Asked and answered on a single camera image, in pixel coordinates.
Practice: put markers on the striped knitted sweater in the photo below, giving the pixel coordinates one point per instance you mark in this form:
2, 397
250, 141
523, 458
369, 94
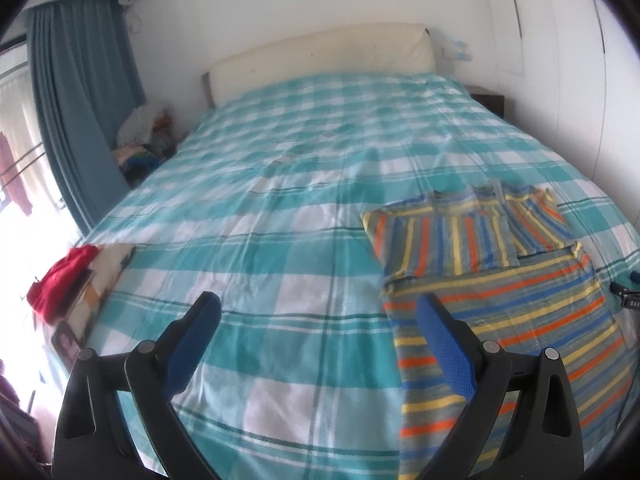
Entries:
500, 270

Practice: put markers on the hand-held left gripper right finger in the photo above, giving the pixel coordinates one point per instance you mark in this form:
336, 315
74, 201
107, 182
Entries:
445, 345

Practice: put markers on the cream padded headboard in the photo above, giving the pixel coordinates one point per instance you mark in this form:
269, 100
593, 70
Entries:
320, 57

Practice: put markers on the blue curtain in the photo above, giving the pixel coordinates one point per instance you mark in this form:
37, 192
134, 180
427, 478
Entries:
75, 100

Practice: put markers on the dark wooden nightstand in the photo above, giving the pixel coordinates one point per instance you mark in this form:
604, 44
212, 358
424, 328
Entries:
492, 100

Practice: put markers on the white wardrobe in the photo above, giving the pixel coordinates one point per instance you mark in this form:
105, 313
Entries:
560, 60

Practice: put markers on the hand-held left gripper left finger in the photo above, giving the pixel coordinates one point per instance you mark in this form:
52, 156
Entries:
192, 345

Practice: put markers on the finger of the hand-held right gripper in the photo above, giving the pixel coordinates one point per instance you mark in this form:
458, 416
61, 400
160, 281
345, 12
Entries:
631, 280

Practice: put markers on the pile of clothes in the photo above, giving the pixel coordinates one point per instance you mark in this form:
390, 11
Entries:
142, 142

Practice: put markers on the teal plaid bed cover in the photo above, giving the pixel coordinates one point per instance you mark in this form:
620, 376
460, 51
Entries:
280, 200

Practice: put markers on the wall socket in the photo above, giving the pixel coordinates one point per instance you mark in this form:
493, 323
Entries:
457, 50

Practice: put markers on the red cloth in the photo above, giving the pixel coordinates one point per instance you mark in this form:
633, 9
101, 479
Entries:
62, 280

